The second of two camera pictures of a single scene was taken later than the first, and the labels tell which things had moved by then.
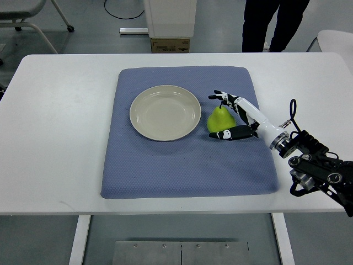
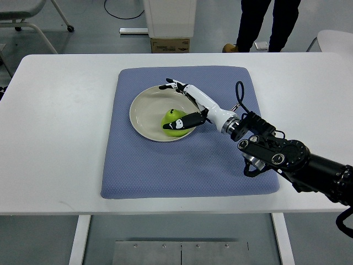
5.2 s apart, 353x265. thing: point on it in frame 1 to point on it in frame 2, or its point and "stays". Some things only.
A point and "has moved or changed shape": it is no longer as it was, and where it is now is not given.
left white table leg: [79, 244] stays
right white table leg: [284, 238] stays
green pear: [220, 119] has moved or changed shape
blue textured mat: [138, 167] stays
